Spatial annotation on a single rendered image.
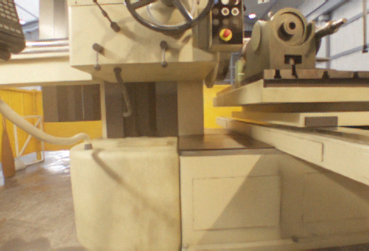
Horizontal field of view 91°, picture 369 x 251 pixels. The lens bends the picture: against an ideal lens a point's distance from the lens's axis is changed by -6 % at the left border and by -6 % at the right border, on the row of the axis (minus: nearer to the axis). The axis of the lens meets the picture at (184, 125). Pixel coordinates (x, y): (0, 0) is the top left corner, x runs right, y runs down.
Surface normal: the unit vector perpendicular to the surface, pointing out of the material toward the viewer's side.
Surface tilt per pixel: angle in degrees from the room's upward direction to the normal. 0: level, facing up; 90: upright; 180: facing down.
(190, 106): 90
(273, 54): 90
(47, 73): 90
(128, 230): 90
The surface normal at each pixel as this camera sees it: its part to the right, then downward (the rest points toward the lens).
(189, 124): 0.03, 0.07
